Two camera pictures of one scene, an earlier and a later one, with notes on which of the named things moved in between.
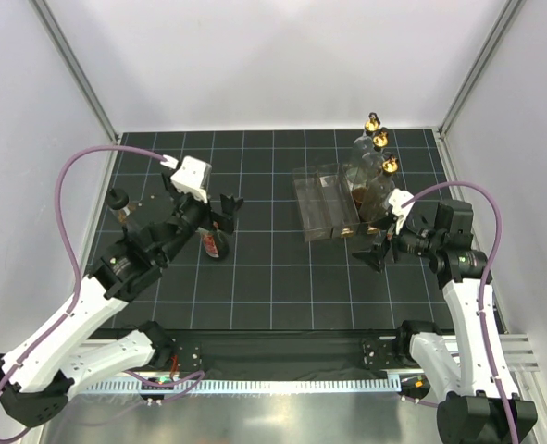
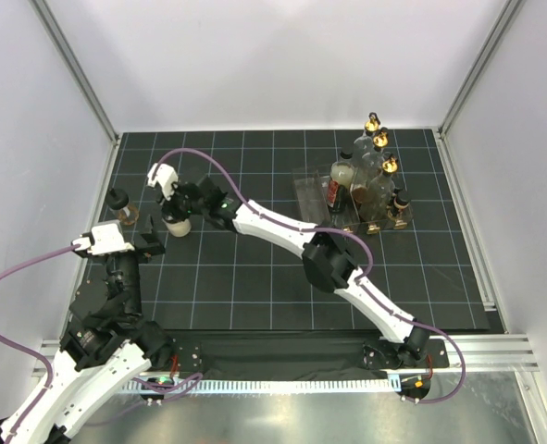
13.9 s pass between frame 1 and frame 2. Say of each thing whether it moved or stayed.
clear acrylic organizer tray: stayed
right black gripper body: moved
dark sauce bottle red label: moved
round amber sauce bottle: stayed
